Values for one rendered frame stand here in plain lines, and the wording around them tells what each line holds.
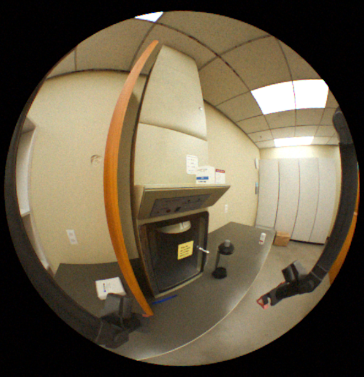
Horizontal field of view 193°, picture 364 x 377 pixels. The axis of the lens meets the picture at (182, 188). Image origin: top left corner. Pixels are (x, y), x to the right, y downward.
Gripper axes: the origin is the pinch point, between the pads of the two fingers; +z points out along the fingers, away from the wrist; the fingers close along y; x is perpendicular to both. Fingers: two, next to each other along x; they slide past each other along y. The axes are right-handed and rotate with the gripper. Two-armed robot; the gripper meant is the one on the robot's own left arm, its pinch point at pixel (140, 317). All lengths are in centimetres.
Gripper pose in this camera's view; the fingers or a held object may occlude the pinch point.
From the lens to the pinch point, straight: 49.9
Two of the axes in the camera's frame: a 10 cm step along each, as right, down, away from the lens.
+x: 0.4, 5.5, -8.4
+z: -0.2, 8.4, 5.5
